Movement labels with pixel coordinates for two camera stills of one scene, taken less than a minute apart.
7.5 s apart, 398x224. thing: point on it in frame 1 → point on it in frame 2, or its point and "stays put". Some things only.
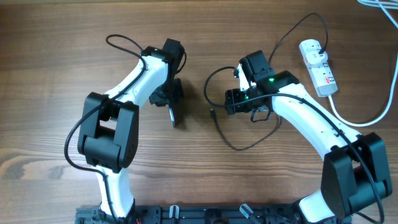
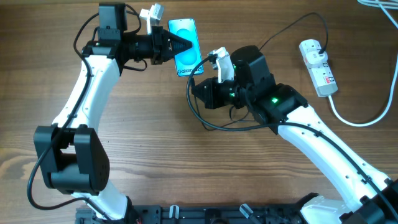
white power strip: x=322 y=76 stays put
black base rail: x=203 y=214 stays put
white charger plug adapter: x=314 y=57 stays put
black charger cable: x=280 y=118 → x=295 y=21
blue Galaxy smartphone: x=171 y=115 → x=190 y=60
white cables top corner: x=384 y=5 stays put
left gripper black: x=178 y=93 → x=160 y=38
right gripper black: x=233 y=96 → x=212 y=98
